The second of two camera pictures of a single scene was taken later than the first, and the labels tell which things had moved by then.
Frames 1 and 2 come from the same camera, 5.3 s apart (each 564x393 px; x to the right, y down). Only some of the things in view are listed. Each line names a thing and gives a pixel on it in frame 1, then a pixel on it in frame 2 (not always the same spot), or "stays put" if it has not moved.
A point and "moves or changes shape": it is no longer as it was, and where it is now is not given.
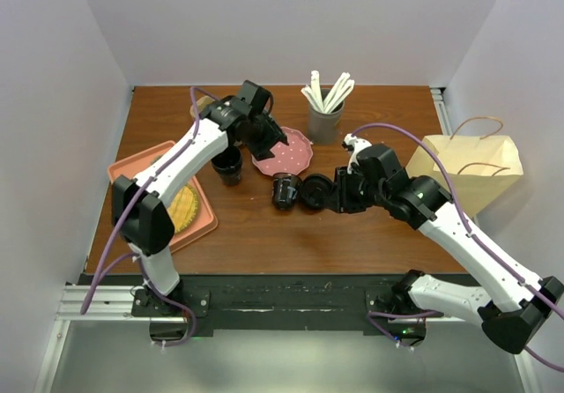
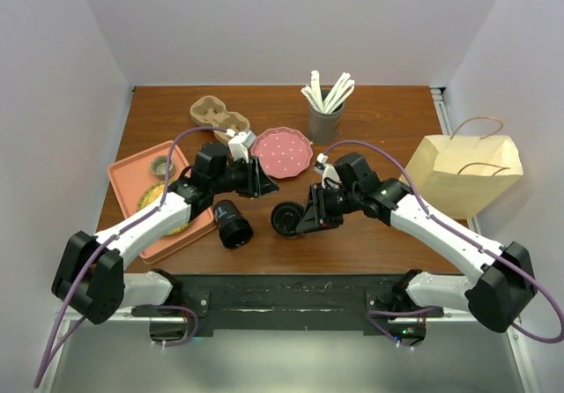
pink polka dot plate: (293, 158) stays put
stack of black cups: (227, 166) moves or changes shape
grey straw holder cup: (325, 128) stays put
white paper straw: (307, 92) stays put
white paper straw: (342, 89) stays put
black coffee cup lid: (315, 191) moves or changes shape
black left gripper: (261, 151) -> (256, 182)
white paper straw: (315, 89) stays put
